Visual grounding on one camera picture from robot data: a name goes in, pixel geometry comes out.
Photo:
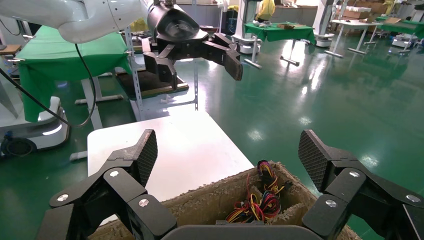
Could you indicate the brown divided cardboard box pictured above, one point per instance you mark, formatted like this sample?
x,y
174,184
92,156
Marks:
x,y
212,202

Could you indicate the white workshop table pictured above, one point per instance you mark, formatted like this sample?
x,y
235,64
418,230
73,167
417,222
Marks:
x,y
356,24

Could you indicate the large green cloth covered table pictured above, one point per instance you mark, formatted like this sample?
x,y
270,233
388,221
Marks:
x,y
59,56

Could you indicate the green table with boxes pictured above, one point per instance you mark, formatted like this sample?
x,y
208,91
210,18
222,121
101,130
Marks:
x,y
402,26

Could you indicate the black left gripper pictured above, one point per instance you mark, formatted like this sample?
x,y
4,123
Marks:
x,y
175,30

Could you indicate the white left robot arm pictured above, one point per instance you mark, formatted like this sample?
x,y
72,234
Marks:
x,y
82,16

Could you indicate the metal slotted-angle rack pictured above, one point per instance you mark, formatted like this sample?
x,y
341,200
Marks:
x,y
134,73

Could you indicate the stacked cardboard boxes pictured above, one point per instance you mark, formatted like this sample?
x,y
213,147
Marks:
x,y
356,12

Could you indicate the person in yellow shirt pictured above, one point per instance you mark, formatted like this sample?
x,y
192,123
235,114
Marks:
x,y
266,10

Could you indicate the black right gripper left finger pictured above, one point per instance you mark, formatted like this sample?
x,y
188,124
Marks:
x,y
122,185

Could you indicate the flat cardboard piece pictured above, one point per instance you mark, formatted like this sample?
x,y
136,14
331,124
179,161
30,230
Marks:
x,y
288,26

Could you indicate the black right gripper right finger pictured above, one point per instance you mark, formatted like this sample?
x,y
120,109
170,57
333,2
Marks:
x,y
348,185

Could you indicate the brown wooden table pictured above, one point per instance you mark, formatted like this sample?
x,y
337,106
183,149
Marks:
x,y
10,49

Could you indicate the small green cloth covered table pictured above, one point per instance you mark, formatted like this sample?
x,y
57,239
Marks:
x,y
281,33

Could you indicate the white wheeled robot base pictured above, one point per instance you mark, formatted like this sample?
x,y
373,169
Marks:
x,y
49,127

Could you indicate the white robot with column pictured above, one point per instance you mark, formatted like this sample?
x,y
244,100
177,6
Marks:
x,y
245,39
323,33

